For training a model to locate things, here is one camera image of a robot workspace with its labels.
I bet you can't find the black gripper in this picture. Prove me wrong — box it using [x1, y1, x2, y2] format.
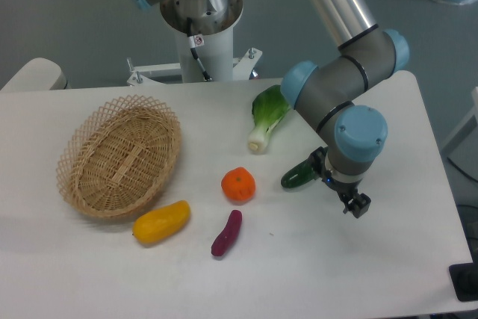
[308, 146, 371, 218]

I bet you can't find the green cucumber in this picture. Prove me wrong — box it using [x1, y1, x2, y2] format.
[280, 160, 317, 189]

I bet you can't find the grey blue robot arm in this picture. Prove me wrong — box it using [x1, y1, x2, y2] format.
[133, 0, 409, 217]

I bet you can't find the orange tangerine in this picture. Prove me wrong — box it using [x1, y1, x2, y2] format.
[221, 167, 256, 202]

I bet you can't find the green white bok choy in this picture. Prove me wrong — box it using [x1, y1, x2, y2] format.
[247, 84, 291, 154]

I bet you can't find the purple sweet potato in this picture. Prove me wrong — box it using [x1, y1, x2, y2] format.
[211, 210, 243, 257]

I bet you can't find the white furniture at right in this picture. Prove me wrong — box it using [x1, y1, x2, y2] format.
[441, 87, 477, 154]

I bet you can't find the black device at edge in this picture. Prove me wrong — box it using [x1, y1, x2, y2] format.
[449, 263, 477, 302]

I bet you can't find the yellow mango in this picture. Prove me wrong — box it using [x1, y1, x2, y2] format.
[132, 200, 191, 245]

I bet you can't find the woven wicker basket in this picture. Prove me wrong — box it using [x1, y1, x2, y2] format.
[56, 95, 181, 220]

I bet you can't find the white chair back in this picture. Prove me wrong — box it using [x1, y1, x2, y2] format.
[1, 58, 71, 93]

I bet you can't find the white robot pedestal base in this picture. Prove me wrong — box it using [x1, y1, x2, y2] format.
[127, 0, 263, 86]

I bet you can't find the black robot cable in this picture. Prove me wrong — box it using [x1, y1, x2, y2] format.
[185, 16, 213, 81]

